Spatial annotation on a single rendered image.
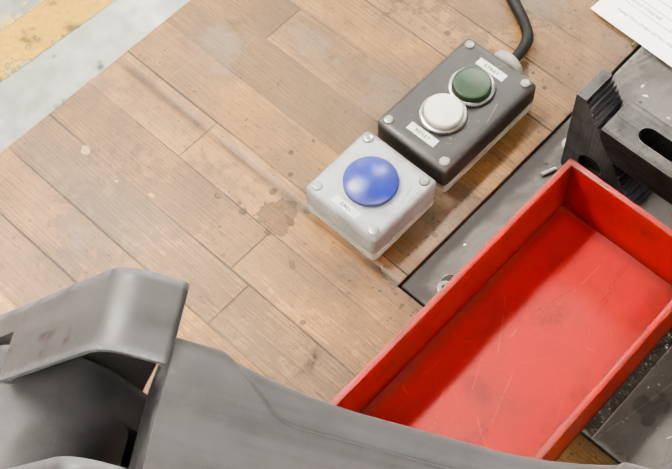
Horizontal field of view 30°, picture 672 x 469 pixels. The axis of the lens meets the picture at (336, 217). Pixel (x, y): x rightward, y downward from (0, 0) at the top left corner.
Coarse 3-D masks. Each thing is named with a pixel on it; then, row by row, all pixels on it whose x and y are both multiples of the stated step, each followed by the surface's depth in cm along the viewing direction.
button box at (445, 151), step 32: (512, 0) 100; (448, 64) 94; (480, 64) 94; (512, 64) 95; (416, 96) 93; (512, 96) 93; (384, 128) 92; (416, 128) 91; (480, 128) 91; (416, 160) 92; (448, 160) 90
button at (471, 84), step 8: (464, 72) 93; (472, 72) 93; (480, 72) 93; (456, 80) 93; (464, 80) 93; (472, 80) 92; (480, 80) 92; (488, 80) 92; (456, 88) 92; (464, 88) 92; (472, 88) 92; (480, 88) 92; (488, 88) 92; (456, 96) 93; (464, 96) 92; (472, 96) 92; (480, 96) 92
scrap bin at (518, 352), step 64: (576, 192) 88; (512, 256) 89; (576, 256) 89; (640, 256) 88; (448, 320) 86; (512, 320) 86; (576, 320) 86; (640, 320) 86; (384, 384) 84; (448, 384) 84; (512, 384) 84; (576, 384) 84; (512, 448) 82
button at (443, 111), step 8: (432, 96) 92; (440, 96) 92; (448, 96) 92; (432, 104) 92; (440, 104) 92; (448, 104) 92; (456, 104) 91; (424, 112) 91; (432, 112) 91; (440, 112) 91; (448, 112) 91; (456, 112) 91; (432, 120) 91; (440, 120) 91; (448, 120) 91; (456, 120) 91; (440, 128) 91; (448, 128) 91
